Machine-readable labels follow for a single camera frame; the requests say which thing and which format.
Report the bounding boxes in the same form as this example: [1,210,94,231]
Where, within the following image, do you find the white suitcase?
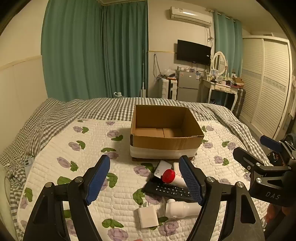
[161,77,178,100]

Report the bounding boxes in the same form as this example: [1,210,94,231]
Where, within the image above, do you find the white tube with red cap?
[161,162,188,188]

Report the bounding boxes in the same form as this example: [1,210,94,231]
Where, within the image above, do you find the white louvered wardrobe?
[239,36,292,139]

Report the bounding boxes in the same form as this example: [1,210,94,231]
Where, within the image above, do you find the light teal curtain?
[213,10,243,78]

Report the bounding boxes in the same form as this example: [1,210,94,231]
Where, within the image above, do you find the white charger adapter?
[135,204,159,228]

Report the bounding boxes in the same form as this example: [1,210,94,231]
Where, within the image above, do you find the white floral quilt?
[17,119,271,241]

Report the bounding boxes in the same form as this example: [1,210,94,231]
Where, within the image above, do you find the green curtain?
[41,0,149,102]

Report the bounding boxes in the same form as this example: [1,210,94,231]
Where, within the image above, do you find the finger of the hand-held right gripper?
[233,147,274,178]
[259,135,289,160]

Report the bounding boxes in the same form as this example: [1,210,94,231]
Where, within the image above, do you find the white dressing table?
[199,77,245,112]

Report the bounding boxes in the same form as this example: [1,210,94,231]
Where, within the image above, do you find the black remote control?
[142,180,195,202]

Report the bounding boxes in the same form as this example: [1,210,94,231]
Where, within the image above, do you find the white plastic bottle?
[165,199,202,219]

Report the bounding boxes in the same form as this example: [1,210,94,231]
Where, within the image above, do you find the cardboard box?
[129,105,205,161]

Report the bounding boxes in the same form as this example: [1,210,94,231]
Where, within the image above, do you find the white air conditioner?
[170,6,213,27]

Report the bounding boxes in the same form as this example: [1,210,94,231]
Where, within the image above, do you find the dark suitcase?
[232,88,246,116]

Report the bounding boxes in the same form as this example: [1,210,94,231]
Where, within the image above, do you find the oval white vanity mirror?
[211,51,228,77]

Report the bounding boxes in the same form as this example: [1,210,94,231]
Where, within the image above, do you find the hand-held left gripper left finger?
[23,154,111,241]

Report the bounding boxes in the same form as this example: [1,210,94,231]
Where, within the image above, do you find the small grey fridge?
[176,70,201,102]

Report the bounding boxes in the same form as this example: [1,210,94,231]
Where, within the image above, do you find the clear plastic bag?
[162,68,177,79]

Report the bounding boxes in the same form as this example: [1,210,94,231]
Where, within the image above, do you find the black wall television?
[177,39,211,66]

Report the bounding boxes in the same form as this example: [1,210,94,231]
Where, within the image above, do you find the person's right hand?
[265,204,296,224]

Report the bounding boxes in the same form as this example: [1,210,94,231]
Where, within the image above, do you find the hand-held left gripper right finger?
[179,155,265,241]

